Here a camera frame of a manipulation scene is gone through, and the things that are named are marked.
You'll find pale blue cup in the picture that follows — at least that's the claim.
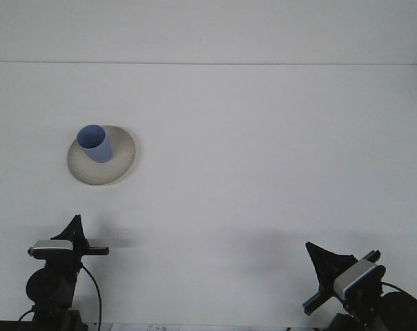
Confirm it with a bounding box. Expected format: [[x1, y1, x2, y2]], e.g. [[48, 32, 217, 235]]
[[76, 123, 113, 164]]

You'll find pale round plate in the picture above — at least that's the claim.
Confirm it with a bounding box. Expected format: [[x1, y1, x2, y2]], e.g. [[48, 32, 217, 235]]
[[66, 124, 137, 187]]

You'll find black base board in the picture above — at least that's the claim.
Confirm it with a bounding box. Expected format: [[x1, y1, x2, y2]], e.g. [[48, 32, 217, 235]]
[[0, 319, 33, 331]]

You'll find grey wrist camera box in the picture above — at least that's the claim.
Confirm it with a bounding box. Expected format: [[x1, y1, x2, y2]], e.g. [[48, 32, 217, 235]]
[[28, 240, 74, 260], [332, 259, 385, 301]]

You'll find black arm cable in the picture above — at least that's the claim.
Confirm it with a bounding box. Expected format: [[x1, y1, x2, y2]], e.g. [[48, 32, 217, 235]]
[[79, 265, 101, 327], [380, 281, 417, 313]]

